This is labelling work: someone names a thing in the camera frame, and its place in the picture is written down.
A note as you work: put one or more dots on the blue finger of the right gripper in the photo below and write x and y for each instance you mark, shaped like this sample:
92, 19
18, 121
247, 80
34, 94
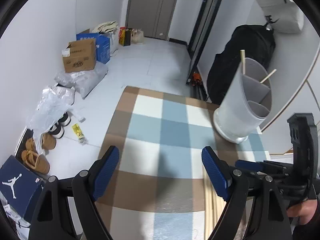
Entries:
249, 165

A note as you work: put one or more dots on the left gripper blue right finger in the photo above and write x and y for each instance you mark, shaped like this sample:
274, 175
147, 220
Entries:
219, 173

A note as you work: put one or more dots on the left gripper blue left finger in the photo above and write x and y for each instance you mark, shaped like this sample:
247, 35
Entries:
101, 172

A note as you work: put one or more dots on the wooden chopstick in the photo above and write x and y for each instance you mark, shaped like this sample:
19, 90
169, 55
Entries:
268, 76
243, 61

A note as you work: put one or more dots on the person's right hand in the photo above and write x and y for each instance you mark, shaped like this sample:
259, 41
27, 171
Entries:
304, 211

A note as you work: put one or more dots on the checkered blue brown tablecloth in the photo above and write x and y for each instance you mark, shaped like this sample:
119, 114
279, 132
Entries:
157, 189

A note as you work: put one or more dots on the black white sneakers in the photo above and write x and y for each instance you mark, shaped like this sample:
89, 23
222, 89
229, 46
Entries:
57, 130

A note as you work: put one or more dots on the white grey utensil holder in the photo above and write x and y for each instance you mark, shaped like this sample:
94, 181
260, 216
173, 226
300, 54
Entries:
247, 103

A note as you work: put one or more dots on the clear plastic bags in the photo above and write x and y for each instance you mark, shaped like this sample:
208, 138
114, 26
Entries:
55, 102

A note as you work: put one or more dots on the grey plastic parcel bag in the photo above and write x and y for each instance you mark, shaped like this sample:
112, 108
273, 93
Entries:
83, 81

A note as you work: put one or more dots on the navy Jordan shoe box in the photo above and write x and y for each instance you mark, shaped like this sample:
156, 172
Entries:
21, 187

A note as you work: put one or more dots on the orange black tool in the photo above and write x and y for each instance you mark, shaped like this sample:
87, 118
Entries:
196, 79

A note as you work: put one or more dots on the brown cardboard box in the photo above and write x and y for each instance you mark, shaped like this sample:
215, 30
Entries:
79, 56

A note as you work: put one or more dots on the blue cardboard box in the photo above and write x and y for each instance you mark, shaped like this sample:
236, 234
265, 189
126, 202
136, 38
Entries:
102, 44

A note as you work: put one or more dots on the black backpack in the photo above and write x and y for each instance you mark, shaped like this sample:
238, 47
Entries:
258, 43

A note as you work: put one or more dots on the white plastic bag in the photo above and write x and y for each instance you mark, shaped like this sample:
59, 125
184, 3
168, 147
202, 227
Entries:
137, 36

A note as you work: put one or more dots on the grey sling bag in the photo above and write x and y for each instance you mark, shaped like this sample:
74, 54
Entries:
284, 16

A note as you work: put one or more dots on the grey brown entrance door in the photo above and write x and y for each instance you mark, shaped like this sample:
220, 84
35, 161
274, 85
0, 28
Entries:
151, 16

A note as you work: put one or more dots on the black metal rack frame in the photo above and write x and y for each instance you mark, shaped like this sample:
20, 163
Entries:
205, 20

